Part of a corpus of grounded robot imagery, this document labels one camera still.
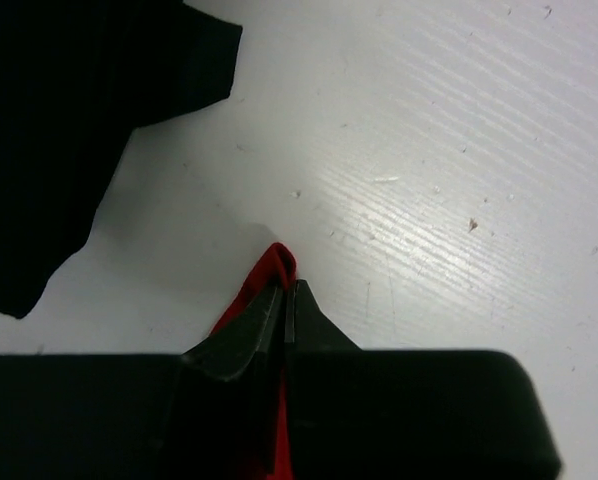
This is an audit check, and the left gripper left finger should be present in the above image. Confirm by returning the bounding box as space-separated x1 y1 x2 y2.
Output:
0 287 284 479

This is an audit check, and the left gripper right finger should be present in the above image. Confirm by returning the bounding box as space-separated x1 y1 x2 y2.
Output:
286 281 562 479

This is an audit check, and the red garment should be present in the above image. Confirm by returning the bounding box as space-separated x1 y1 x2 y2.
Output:
209 242 297 480

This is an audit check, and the black garment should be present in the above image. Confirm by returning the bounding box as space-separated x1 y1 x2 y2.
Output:
0 1 243 319

